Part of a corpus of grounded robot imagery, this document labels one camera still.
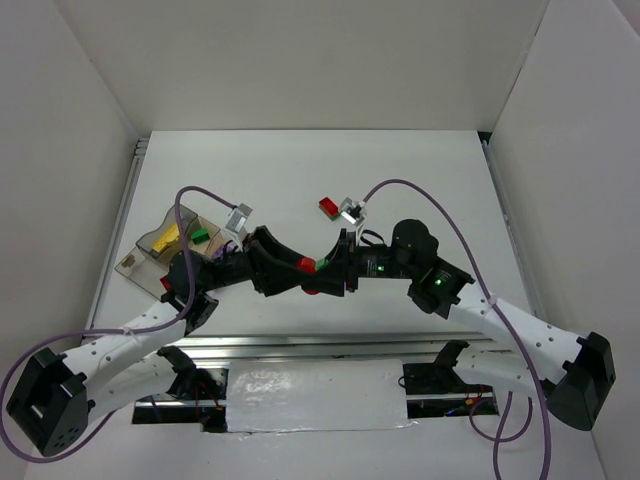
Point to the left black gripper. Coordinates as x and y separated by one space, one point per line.
255 262

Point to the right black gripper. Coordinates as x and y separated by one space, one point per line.
350 262

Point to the red rounded lego brick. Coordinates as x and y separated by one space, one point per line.
308 265

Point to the green long lego brick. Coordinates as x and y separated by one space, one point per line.
200 236

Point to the yellow rounded lego brick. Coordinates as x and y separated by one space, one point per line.
164 242

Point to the purple rounded lego brick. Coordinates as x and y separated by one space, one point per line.
221 252

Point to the yellow long lego brick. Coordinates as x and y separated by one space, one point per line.
171 234

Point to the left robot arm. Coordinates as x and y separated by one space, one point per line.
59 395

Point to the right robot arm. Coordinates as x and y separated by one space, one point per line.
571 373

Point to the amber plastic container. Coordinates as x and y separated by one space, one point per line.
216 241

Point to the white foam board cover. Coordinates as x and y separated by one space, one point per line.
336 395

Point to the long clear plastic container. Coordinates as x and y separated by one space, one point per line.
145 273

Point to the beige clip in container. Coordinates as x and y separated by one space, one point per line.
129 261

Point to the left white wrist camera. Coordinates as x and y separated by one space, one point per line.
237 219

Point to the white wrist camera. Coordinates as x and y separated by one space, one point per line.
237 219
353 212

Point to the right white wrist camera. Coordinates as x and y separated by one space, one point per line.
353 212

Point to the aluminium front rail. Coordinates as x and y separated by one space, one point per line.
208 348

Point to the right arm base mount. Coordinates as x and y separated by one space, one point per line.
434 390

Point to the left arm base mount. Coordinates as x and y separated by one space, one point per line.
196 396

